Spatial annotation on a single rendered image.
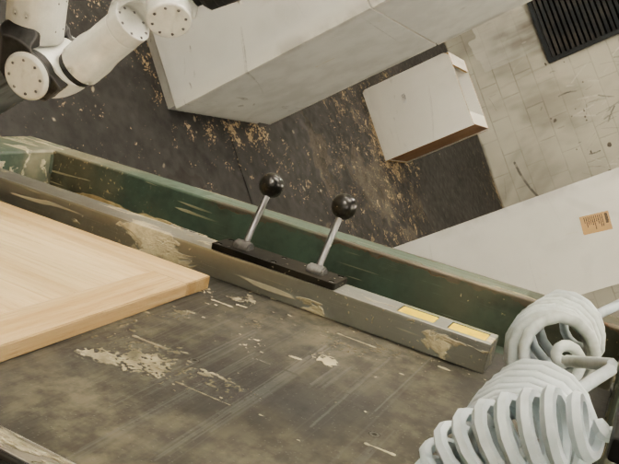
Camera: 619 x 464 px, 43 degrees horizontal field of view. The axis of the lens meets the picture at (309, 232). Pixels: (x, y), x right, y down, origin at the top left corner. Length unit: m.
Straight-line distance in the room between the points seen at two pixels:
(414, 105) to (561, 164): 3.29
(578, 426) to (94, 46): 1.05
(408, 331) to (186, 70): 2.74
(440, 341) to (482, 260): 3.54
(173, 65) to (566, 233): 2.25
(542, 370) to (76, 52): 1.00
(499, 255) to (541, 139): 4.54
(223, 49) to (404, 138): 2.66
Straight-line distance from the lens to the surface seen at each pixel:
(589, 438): 0.35
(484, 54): 9.22
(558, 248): 4.46
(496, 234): 4.52
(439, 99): 5.89
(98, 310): 0.91
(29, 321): 0.87
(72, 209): 1.29
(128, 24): 1.25
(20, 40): 1.31
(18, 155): 1.57
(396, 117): 5.98
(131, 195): 1.52
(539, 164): 8.95
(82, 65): 1.29
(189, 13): 1.17
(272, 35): 3.43
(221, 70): 3.54
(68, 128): 3.15
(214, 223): 1.42
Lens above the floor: 1.96
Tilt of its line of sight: 26 degrees down
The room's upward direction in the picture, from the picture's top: 69 degrees clockwise
